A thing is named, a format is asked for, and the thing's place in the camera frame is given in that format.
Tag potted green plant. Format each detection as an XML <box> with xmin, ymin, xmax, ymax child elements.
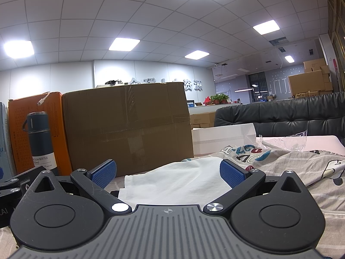
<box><xmin>210</xmin><ymin>93</ymin><xmax>229</xmax><ymax>105</ymax></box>

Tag low cardboard boxes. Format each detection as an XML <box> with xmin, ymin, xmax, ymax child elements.
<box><xmin>189</xmin><ymin>112</ymin><xmax>217</xmax><ymax>128</ymax></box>

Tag clear plastic bag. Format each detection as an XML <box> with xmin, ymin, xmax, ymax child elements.
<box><xmin>258</xmin><ymin>129</ymin><xmax>308</xmax><ymax>152</ymax></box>

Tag stack of cardboard boxes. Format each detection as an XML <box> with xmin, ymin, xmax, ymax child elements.
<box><xmin>288</xmin><ymin>58</ymin><xmax>334</xmax><ymax>96</ymax></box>

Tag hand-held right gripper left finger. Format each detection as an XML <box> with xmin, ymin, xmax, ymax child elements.
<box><xmin>27</xmin><ymin>160</ymin><xmax>132</xmax><ymax>215</ymax></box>

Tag wooden glass door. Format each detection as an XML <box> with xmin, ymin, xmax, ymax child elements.
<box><xmin>326</xmin><ymin>0</ymin><xmax>345</xmax><ymax>92</ymax></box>

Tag white reception counter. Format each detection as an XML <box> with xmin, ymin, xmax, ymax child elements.
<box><xmin>187</xmin><ymin>101</ymin><xmax>243</xmax><ymax>115</ymax></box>

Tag orange box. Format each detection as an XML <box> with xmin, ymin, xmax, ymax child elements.
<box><xmin>8</xmin><ymin>92</ymin><xmax>72</xmax><ymax>177</ymax></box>

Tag white shirt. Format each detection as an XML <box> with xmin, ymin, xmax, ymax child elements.
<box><xmin>118</xmin><ymin>157</ymin><xmax>234</xmax><ymax>205</ymax></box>

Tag black leather sofa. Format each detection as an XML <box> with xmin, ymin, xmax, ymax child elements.
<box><xmin>214</xmin><ymin>92</ymin><xmax>345</xmax><ymax>147</ymax></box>

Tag dark blue vacuum bottle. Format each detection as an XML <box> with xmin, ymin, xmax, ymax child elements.
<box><xmin>22</xmin><ymin>111</ymin><xmax>60</xmax><ymax>176</ymax></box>

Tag white paper box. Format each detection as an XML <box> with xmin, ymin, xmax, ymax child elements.
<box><xmin>191</xmin><ymin>123</ymin><xmax>256</xmax><ymax>157</ymax></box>

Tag light blue box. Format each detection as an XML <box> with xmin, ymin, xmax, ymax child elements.
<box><xmin>0</xmin><ymin>102</ymin><xmax>17</xmax><ymax>180</ymax></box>

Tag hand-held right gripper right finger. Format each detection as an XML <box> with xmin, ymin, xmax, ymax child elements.
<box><xmin>203</xmin><ymin>160</ymin><xmax>309</xmax><ymax>218</ymax></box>

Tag large brown cardboard box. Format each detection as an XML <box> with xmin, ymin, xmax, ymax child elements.
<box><xmin>62</xmin><ymin>82</ymin><xmax>194</xmax><ymax>177</ymax></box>

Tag printed grey striped sheet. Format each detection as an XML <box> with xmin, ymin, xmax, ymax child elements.
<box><xmin>0</xmin><ymin>139</ymin><xmax>345</xmax><ymax>259</ymax></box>

